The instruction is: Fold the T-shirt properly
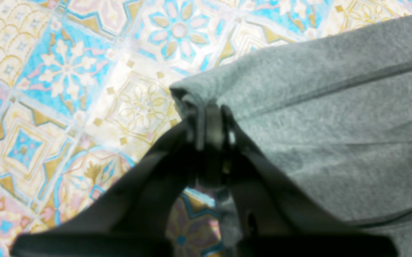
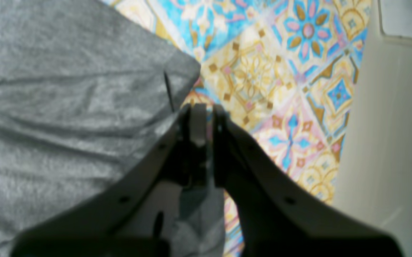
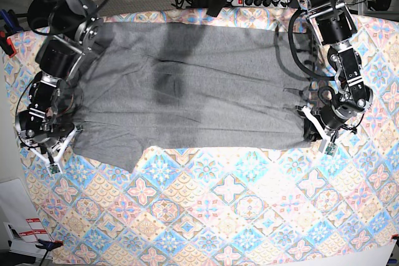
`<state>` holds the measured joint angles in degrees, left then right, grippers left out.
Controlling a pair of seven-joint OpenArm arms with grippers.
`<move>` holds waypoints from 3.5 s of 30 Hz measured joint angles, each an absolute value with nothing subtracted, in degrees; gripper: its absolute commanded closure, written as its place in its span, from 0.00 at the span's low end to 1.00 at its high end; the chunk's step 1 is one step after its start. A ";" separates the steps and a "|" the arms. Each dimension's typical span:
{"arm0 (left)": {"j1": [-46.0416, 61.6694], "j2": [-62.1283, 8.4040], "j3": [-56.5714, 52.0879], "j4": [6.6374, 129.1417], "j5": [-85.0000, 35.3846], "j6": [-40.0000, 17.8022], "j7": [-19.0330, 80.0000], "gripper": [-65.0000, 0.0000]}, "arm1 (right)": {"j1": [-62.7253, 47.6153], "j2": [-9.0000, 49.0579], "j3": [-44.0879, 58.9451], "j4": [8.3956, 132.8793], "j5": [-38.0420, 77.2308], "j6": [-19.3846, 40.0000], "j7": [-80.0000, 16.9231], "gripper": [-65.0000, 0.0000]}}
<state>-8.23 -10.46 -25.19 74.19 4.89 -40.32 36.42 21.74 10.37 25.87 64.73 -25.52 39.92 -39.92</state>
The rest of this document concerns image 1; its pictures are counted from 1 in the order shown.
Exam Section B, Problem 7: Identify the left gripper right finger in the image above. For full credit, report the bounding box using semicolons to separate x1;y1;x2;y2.
220;106;398;257

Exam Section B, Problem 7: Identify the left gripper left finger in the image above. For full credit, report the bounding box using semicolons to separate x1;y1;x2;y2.
10;107;206;257

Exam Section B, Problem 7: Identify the grey T-shirt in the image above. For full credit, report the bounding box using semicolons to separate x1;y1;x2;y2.
170;15;412;257

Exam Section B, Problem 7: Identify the patterned tablecloth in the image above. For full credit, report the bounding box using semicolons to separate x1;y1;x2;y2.
0;0;412;257

